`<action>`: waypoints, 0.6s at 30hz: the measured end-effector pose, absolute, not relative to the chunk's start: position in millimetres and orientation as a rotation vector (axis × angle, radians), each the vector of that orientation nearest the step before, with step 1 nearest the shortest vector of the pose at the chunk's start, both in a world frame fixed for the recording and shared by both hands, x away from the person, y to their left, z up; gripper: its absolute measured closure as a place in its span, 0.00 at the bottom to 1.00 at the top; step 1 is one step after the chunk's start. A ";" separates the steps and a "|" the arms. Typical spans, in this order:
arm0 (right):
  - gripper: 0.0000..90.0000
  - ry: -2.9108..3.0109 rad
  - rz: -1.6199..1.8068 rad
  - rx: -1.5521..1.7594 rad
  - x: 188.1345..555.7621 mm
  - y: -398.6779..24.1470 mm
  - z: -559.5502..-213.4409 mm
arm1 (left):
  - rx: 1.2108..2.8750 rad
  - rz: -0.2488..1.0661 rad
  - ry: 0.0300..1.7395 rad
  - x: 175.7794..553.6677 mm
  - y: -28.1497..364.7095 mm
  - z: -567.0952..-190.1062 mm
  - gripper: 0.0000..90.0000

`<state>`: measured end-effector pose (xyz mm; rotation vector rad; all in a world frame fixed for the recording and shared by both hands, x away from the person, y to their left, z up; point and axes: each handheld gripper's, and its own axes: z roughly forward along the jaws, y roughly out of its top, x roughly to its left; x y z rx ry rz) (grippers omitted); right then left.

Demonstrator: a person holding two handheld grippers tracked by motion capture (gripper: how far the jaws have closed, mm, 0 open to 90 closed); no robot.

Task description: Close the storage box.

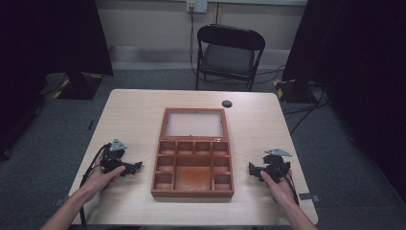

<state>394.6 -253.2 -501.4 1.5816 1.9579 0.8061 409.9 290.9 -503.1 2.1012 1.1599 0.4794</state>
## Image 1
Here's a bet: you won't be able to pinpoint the white wall outlet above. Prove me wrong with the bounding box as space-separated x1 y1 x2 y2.
186 0 209 14

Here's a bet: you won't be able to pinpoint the black floor cables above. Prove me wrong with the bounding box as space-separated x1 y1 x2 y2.
255 64 331 136

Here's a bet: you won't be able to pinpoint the black stand base striped tape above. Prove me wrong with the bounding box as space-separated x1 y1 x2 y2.
273 78 318 104
53 72 104 101

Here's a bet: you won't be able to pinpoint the person's left hand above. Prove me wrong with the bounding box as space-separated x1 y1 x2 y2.
80 151 126 199

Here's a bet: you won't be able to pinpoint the person's right hand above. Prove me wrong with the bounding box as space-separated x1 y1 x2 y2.
259 170 299 211

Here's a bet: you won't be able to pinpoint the grey tape strip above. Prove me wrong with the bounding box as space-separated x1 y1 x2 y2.
298 193 321 202

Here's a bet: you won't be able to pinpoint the black wall outlet cable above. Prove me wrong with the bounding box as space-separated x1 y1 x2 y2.
189 6 200 80

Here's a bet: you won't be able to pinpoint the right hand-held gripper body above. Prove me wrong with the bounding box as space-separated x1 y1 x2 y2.
262 148 293 184

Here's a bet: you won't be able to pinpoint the dark curtain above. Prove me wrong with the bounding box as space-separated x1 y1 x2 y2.
282 0 406 205

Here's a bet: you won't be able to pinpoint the wooden compartment box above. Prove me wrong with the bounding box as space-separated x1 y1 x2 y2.
149 106 236 199

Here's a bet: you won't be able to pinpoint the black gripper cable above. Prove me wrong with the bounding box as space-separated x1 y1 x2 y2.
79 143 111 230
278 169 301 207

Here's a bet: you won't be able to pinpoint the black folding chair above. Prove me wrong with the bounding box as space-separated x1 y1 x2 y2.
194 23 267 93

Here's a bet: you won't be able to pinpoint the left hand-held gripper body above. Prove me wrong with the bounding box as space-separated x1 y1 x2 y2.
100 138 129 175

